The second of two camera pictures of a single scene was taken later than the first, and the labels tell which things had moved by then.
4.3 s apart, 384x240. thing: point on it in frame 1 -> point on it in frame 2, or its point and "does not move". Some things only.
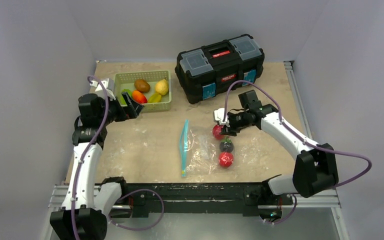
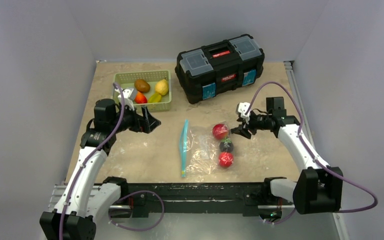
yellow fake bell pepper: x=155 y=97 does not move
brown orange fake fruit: x=142 y=85 does not move
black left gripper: x=122 y=115 -> x=145 y=123
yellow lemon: x=162 y=87 does not move
